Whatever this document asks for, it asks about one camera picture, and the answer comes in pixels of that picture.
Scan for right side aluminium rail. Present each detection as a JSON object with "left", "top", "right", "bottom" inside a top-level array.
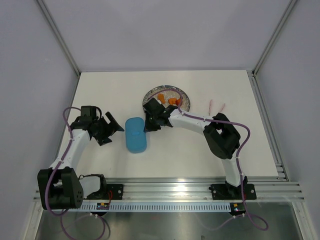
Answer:
[{"left": 246, "top": 70, "right": 291, "bottom": 182}]

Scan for white slotted cable duct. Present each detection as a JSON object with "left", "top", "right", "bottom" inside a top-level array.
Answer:
[{"left": 70, "top": 202, "right": 231, "bottom": 213}]

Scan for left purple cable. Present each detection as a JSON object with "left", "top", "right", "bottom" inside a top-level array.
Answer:
[{"left": 43, "top": 106, "right": 111, "bottom": 238}]

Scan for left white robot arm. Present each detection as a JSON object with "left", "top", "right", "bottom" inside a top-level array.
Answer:
[{"left": 37, "top": 105, "right": 124, "bottom": 213}]

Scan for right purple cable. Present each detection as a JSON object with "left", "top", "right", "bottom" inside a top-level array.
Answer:
[{"left": 144, "top": 89, "right": 270, "bottom": 231}]

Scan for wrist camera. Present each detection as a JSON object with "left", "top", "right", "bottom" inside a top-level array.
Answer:
[
  {"left": 142, "top": 98, "right": 166, "bottom": 116},
  {"left": 80, "top": 105, "right": 102, "bottom": 121}
]

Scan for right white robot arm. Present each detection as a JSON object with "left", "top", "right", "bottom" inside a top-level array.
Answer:
[{"left": 143, "top": 98, "right": 248, "bottom": 200}]

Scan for orange fried nugget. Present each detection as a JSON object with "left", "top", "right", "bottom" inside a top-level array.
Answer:
[{"left": 157, "top": 93, "right": 166, "bottom": 104}]

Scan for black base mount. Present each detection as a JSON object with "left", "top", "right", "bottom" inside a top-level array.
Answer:
[
  {"left": 208, "top": 183, "right": 257, "bottom": 200},
  {"left": 85, "top": 183, "right": 124, "bottom": 200}
]

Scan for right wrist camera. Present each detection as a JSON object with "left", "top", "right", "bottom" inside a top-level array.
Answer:
[{"left": 142, "top": 98, "right": 166, "bottom": 116}]

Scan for aluminium front rail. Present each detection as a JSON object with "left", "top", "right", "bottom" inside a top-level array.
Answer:
[{"left": 33, "top": 176, "right": 306, "bottom": 203}]

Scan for right aluminium frame post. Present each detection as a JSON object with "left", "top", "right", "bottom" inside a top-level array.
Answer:
[{"left": 252, "top": 0, "right": 300, "bottom": 77}]

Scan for blue lunch box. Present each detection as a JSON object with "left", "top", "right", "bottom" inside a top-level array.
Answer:
[{"left": 127, "top": 145, "right": 147, "bottom": 154}]

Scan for pink handled metal tongs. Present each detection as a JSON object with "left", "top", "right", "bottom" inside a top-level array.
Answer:
[{"left": 208, "top": 99, "right": 226, "bottom": 116}]

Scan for purple cable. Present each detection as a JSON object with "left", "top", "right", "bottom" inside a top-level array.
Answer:
[
  {"left": 144, "top": 89, "right": 270, "bottom": 231},
  {"left": 43, "top": 106, "right": 111, "bottom": 238}
]

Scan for blue lunch box lid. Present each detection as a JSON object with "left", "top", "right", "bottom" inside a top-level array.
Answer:
[{"left": 125, "top": 117, "right": 147, "bottom": 149}]

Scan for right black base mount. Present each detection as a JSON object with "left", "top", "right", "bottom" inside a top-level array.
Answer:
[{"left": 208, "top": 183, "right": 257, "bottom": 200}]

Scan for left aluminium frame post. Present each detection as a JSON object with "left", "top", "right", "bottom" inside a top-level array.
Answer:
[{"left": 35, "top": 0, "right": 81, "bottom": 79}]

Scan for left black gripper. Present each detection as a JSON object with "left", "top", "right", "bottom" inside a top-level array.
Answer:
[{"left": 93, "top": 112, "right": 123, "bottom": 146}]

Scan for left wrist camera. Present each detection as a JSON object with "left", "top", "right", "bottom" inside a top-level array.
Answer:
[{"left": 80, "top": 105, "right": 102, "bottom": 121}]

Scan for aluminium rail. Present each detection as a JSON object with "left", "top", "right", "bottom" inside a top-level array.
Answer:
[
  {"left": 246, "top": 70, "right": 291, "bottom": 182},
  {"left": 33, "top": 176, "right": 306, "bottom": 203}
]

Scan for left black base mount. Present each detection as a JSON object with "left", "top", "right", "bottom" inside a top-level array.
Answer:
[{"left": 85, "top": 183, "right": 124, "bottom": 200}]

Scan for aluminium frame post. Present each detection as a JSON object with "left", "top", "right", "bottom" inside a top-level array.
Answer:
[
  {"left": 35, "top": 0, "right": 81, "bottom": 79},
  {"left": 252, "top": 0, "right": 300, "bottom": 77}
]

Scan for orange chicken drumstick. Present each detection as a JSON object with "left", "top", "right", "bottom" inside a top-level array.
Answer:
[{"left": 175, "top": 98, "right": 182, "bottom": 106}]

